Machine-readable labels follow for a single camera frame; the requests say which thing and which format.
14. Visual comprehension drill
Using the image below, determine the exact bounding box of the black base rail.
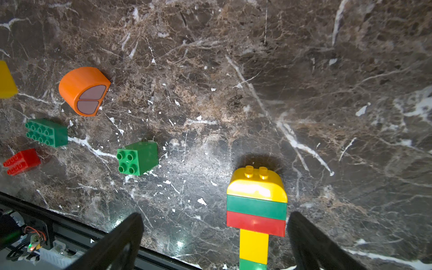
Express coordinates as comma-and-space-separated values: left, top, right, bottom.
1, 193, 194, 270

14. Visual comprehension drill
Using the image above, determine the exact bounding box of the yellow square lego back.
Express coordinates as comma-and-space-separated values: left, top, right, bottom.
227, 165, 288, 203

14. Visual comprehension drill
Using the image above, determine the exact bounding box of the green long lego back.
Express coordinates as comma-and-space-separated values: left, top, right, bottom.
227, 195, 287, 221

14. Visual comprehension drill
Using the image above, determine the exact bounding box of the orange round lego piece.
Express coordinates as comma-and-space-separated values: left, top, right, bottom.
58, 67, 111, 117

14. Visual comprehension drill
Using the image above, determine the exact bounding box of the green square lego front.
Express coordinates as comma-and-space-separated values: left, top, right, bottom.
239, 259, 267, 270

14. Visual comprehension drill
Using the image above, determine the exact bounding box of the green square lego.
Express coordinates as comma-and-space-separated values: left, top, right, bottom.
239, 259, 267, 270
116, 141, 159, 176

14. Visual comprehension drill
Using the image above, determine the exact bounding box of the green long lego front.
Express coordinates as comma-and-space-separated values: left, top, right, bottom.
25, 119, 68, 147

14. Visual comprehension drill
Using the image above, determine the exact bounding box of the red long lego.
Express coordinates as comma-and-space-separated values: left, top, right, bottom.
3, 148, 41, 176
227, 211, 286, 237

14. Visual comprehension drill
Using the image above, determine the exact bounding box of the yellow square lego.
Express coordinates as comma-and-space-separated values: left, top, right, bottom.
240, 229, 269, 265
227, 165, 288, 203
0, 60, 18, 99

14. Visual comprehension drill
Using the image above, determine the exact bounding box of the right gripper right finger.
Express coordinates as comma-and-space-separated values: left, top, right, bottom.
287, 211, 365, 270

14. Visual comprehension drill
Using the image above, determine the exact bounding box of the green long lego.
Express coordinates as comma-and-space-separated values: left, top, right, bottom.
227, 195, 287, 221
25, 119, 68, 147

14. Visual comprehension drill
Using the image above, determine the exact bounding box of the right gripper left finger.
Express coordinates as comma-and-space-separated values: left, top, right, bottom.
67, 213, 144, 270

